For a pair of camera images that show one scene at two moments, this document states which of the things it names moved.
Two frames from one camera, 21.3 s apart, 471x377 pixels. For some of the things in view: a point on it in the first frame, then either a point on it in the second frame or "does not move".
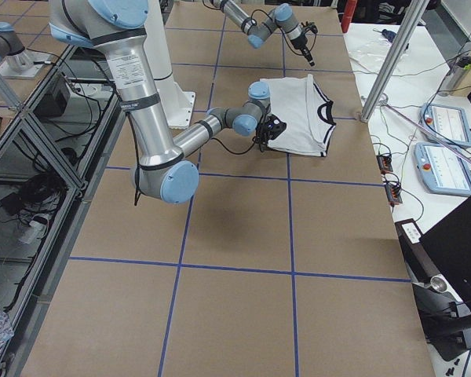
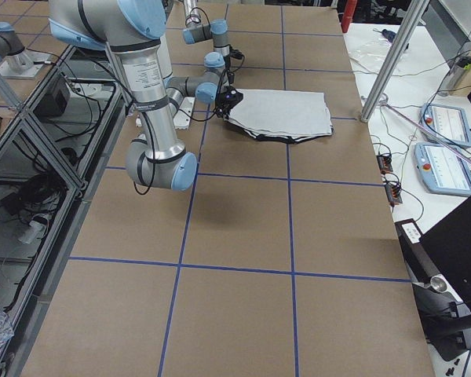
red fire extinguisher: (349, 8) does not move
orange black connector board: (385, 163) does not move
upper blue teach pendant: (447, 122) does not move
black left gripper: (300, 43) → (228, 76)
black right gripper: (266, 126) → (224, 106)
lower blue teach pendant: (443, 171) does not move
